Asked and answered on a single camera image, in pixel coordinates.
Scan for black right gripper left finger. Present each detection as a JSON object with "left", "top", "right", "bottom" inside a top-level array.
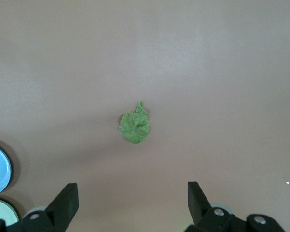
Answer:
[{"left": 21, "top": 183, "right": 79, "bottom": 232}]

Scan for green lettuce leaf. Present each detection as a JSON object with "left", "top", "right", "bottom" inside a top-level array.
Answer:
[{"left": 117, "top": 101, "right": 151, "bottom": 145}]

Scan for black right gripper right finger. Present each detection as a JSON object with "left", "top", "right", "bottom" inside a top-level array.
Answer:
[{"left": 185, "top": 181, "right": 235, "bottom": 232}]

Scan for pale green round plate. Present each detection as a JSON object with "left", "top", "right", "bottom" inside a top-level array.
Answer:
[{"left": 0, "top": 198, "right": 20, "bottom": 228}]

